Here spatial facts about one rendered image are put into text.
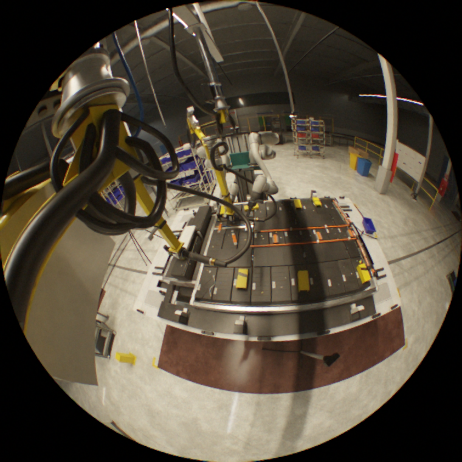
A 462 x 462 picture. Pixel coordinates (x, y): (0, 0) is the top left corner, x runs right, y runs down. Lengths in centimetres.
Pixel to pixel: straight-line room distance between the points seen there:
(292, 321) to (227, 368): 123
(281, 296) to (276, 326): 24
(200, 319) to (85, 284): 101
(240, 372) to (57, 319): 194
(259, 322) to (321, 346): 123
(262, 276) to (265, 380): 147
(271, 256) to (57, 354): 120
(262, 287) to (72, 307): 99
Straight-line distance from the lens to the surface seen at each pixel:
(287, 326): 109
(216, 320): 115
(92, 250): 34
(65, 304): 29
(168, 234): 79
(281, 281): 104
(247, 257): 114
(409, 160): 845
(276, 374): 203
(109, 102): 30
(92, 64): 34
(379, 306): 156
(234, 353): 200
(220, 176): 112
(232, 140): 232
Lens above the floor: 196
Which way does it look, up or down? 44 degrees down
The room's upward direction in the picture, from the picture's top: 17 degrees counter-clockwise
